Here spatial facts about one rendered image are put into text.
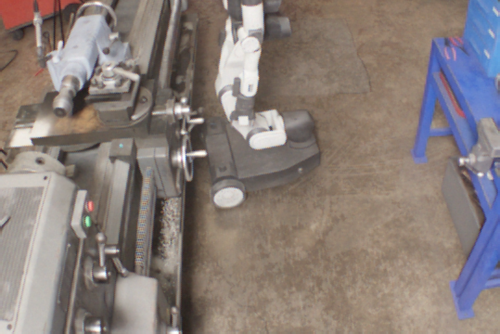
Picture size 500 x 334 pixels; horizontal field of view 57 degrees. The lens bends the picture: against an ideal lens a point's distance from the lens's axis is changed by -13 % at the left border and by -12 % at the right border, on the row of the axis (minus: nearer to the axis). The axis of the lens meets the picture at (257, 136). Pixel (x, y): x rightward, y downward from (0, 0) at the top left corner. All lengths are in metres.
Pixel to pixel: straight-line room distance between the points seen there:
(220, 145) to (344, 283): 1.09
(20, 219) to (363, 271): 1.84
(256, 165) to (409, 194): 0.91
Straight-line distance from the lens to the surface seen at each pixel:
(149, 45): 2.79
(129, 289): 1.78
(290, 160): 2.94
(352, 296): 2.63
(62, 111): 2.09
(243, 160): 2.96
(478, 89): 2.46
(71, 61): 2.26
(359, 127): 3.40
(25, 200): 1.44
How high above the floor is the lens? 2.31
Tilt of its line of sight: 44 degrees down
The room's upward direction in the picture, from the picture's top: 5 degrees counter-clockwise
